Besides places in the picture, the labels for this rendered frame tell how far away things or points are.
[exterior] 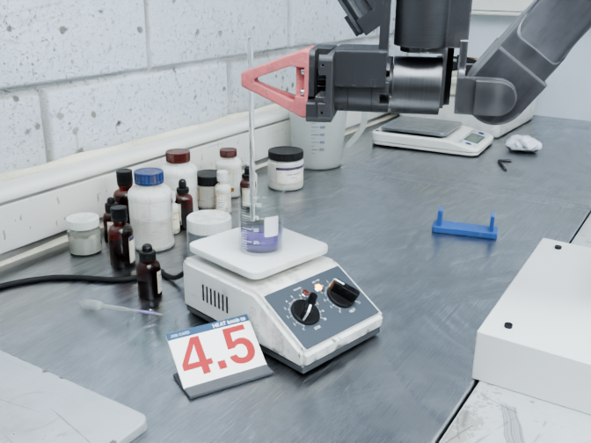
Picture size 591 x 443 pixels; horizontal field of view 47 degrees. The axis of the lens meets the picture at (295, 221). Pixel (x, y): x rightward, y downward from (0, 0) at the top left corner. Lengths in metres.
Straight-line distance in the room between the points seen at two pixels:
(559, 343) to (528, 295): 0.09
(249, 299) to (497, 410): 0.27
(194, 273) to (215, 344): 0.11
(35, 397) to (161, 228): 0.38
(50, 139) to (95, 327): 0.37
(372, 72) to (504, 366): 0.31
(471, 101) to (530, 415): 0.30
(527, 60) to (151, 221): 0.56
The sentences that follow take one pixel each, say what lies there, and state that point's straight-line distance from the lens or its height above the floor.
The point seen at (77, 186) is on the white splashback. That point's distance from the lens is 1.07.
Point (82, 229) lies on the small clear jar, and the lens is 0.99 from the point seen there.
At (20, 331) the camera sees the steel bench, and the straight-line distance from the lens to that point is 0.83.
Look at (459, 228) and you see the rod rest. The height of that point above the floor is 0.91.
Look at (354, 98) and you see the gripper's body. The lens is 0.68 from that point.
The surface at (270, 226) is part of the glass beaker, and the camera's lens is 0.73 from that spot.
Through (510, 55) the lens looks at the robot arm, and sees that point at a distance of 0.67.
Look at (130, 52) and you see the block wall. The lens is 1.18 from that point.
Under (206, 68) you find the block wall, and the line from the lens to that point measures 1.33.
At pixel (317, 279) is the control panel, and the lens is 0.75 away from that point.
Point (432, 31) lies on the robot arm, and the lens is 0.67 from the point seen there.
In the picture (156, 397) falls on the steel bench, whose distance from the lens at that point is 0.68.
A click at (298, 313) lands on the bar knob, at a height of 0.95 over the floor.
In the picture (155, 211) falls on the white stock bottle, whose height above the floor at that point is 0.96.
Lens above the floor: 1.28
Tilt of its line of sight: 20 degrees down
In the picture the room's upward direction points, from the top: 1 degrees clockwise
